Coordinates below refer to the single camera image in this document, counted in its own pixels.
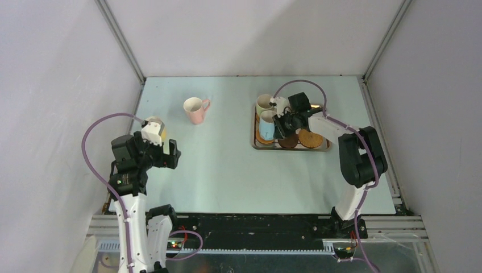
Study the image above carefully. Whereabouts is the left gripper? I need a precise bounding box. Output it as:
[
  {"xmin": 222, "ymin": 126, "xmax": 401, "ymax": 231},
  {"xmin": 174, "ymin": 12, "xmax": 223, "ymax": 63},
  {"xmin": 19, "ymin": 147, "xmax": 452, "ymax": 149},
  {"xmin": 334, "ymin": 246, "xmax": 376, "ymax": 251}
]
[{"xmin": 134, "ymin": 131, "xmax": 180, "ymax": 169}]

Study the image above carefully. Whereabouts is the dark wood coaster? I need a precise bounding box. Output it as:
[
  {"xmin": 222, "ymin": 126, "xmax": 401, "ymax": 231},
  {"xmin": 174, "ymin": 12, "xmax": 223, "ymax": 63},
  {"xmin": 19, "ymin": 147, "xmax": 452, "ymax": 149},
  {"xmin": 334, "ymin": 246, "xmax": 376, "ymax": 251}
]
[{"xmin": 278, "ymin": 134, "xmax": 299, "ymax": 148}]

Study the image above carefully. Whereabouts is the blue mug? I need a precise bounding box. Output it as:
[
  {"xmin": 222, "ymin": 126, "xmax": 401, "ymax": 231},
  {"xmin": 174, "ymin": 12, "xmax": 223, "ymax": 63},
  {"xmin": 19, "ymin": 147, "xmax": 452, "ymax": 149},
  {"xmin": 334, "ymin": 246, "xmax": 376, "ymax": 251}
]
[{"xmin": 259, "ymin": 110, "xmax": 276, "ymax": 140}]

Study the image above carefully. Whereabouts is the woven coaster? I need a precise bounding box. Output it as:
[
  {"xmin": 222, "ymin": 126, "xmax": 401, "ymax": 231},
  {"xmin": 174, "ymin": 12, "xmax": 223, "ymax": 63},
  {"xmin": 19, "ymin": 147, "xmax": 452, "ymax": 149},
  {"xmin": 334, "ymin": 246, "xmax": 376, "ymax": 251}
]
[{"xmin": 298, "ymin": 129, "xmax": 323, "ymax": 148}]

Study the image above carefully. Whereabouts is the green cup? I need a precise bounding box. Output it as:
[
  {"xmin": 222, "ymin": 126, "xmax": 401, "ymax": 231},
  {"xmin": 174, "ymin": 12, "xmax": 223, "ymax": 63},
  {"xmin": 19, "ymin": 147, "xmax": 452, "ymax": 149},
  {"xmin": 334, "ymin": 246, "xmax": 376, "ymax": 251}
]
[{"xmin": 256, "ymin": 94, "xmax": 274, "ymax": 117}]

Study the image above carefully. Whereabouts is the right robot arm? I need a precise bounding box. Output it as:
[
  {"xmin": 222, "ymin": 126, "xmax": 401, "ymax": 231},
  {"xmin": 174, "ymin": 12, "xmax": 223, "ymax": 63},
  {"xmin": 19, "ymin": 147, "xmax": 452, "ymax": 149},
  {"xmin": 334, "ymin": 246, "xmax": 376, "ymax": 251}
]
[{"xmin": 269, "ymin": 92, "xmax": 388, "ymax": 238}]

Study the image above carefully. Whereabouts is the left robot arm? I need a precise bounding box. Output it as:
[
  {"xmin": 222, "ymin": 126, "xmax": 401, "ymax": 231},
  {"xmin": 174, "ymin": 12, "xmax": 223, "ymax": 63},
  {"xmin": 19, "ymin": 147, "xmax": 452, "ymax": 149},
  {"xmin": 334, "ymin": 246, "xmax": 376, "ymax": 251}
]
[{"xmin": 109, "ymin": 132, "xmax": 181, "ymax": 272}]

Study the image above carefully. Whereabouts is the pink cup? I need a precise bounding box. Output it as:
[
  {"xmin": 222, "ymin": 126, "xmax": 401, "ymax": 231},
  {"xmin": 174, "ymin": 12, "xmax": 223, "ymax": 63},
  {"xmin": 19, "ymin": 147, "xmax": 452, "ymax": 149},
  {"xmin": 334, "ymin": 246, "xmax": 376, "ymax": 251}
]
[{"xmin": 183, "ymin": 97, "xmax": 211, "ymax": 125}]

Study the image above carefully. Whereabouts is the yellow mug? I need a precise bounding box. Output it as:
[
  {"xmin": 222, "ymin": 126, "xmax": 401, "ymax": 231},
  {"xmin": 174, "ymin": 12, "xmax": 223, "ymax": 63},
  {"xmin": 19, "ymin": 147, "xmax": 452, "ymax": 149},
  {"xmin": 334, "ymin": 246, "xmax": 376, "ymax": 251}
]
[{"xmin": 146, "ymin": 116, "xmax": 167, "ymax": 139}]

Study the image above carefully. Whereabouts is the metal tray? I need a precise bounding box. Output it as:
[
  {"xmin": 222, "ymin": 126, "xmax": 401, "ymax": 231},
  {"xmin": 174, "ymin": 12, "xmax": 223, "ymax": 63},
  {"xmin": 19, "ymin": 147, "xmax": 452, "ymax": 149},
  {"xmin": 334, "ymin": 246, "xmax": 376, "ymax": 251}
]
[{"xmin": 250, "ymin": 105, "xmax": 331, "ymax": 152}]

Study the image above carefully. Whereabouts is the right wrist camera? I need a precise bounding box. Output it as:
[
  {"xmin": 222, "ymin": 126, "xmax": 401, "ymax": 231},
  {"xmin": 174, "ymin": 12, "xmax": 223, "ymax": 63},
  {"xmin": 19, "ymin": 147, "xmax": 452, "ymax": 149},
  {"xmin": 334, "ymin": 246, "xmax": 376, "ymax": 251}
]
[{"xmin": 269, "ymin": 97, "xmax": 290, "ymax": 118}]

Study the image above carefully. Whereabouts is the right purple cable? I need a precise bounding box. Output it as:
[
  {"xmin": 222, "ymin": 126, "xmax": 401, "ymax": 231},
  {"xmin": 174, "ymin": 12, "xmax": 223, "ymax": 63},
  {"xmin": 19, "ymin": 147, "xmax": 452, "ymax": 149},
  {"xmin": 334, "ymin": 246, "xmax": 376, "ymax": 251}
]
[{"xmin": 273, "ymin": 79, "xmax": 381, "ymax": 272}]

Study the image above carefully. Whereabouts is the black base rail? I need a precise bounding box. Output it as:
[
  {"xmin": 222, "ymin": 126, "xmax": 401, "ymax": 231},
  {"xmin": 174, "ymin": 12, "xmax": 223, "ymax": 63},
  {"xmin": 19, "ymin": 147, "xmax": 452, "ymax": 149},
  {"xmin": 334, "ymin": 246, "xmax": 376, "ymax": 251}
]
[{"xmin": 173, "ymin": 213, "xmax": 368, "ymax": 251}]

